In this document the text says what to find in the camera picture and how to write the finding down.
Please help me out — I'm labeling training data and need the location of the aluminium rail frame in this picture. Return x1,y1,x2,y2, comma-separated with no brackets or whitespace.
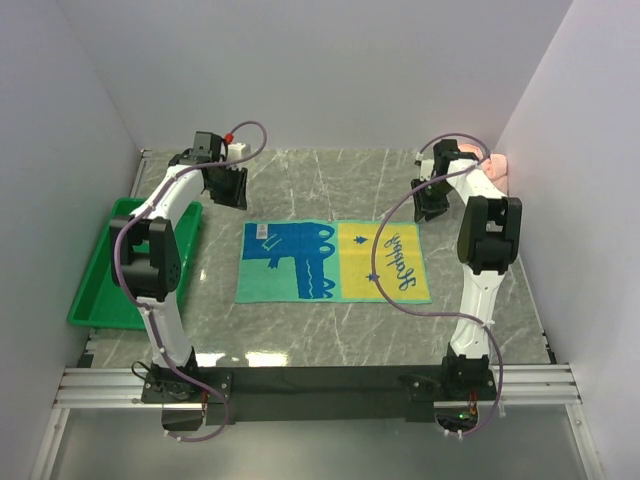
29,148,604,480

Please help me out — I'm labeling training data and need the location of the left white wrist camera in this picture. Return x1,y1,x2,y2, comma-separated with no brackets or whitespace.
224,133,251,161

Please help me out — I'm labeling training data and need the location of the green plastic tray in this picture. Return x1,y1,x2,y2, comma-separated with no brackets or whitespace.
67,202,202,331

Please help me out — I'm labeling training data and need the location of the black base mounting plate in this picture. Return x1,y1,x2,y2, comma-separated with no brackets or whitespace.
141,365,498,425

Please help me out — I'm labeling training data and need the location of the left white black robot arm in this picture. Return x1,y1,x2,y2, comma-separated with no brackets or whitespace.
109,131,251,402

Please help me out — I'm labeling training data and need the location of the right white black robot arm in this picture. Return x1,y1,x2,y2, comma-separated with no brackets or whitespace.
411,138,522,399

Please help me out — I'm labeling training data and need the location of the blue green crocodile towel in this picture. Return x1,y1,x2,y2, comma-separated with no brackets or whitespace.
236,220,432,304

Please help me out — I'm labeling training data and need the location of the purple cable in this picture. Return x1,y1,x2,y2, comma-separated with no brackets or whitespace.
113,120,269,444
369,132,504,437

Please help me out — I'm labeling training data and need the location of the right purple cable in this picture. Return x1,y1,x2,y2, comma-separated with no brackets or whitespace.
369,132,504,437

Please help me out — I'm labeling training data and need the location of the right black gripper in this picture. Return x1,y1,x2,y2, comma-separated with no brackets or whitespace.
410,177,453,223

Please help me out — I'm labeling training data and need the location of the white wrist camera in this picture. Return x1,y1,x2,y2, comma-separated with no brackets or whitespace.
415,152,435,183
224,133,251,161

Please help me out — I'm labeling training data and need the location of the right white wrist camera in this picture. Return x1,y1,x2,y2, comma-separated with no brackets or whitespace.
415,152,435,183

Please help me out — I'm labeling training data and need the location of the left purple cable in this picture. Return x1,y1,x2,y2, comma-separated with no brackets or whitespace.
113,120,269,444

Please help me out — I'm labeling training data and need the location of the pink crumpled towel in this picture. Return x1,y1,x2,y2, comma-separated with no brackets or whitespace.
458,144,509,195

